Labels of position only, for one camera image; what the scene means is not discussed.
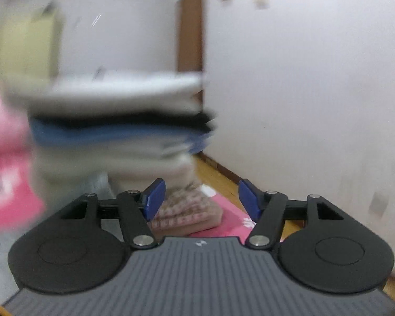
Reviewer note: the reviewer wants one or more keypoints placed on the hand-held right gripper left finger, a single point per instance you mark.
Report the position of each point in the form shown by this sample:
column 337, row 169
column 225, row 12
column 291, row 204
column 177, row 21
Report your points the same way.
column 155, row 200

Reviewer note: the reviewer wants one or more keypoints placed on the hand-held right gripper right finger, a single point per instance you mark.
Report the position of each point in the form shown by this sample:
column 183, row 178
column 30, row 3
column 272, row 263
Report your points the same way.
column 249, row 200

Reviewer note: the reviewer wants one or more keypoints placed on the grey sweatpants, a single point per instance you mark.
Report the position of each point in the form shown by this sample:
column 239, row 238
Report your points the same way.
column 100, row 186

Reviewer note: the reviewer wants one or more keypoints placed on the stack of folded clothes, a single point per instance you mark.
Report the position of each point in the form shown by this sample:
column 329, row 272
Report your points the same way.
column 118, row 131

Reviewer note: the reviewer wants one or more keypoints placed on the pink floral quilt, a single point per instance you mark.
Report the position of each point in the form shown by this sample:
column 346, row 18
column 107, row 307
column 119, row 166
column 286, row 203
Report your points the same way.
column 6, row 158

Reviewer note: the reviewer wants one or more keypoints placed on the brown wooden door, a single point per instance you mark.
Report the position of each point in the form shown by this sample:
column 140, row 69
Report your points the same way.
column 191, row 29

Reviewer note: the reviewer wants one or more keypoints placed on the pale yellow wardrobe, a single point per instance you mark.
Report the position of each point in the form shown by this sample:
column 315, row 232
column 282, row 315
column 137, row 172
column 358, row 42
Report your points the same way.
column 26, row 46

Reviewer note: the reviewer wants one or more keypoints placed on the white wall switch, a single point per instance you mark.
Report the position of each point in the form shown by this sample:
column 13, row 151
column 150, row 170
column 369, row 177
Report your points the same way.
column 379, row 204

